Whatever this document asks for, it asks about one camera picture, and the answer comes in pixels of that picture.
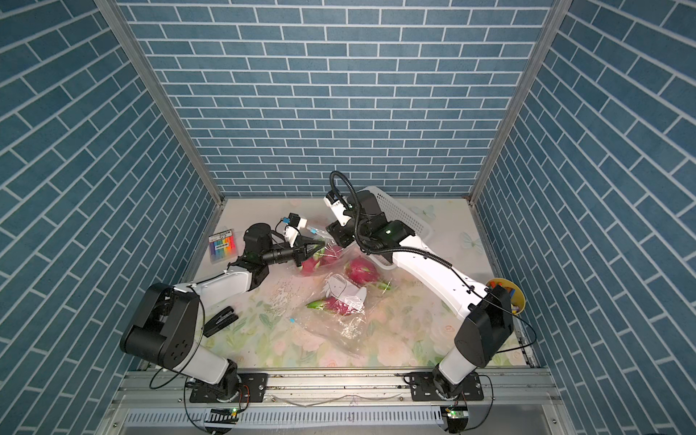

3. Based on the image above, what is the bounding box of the dragon fruit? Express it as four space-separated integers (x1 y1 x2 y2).
306 297 364 316
344 257 392 292
300 246 344 277

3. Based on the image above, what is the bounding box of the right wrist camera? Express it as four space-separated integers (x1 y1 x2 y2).
324 192 352 227

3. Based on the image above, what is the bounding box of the aluminium front rail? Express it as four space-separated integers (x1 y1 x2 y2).
97 368 574 434

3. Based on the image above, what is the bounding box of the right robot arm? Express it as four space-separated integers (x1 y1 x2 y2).
324 190 514 399

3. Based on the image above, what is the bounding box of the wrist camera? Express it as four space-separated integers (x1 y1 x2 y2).
324 192 352 227
281 213 307 248

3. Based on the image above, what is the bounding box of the yellow cup of markers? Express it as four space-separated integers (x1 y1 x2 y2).
487 277 527 315

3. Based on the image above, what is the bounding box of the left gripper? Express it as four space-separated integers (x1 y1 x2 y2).
260 236 324 269

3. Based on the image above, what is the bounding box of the white plastic basket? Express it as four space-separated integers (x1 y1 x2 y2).
358 186 434 271

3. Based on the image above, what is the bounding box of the rainbow colour card pack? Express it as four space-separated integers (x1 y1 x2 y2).
208 229 237 264

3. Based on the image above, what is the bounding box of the near zip-top bag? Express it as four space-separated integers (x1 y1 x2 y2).
272 272 403 356

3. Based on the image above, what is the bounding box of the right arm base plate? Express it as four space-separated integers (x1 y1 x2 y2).
402 371 484 402

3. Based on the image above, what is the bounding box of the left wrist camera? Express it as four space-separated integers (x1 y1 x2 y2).
281 213 307 248

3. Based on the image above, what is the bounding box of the zip-top bag with label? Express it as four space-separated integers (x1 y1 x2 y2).
295 227 356 277

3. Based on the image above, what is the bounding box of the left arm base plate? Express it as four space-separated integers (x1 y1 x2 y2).
186 372 269 405

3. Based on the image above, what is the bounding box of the loose dragon fruit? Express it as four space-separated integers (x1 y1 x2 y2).
344 257 392 292

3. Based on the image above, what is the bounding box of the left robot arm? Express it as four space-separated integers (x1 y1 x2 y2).
120 223 326 402

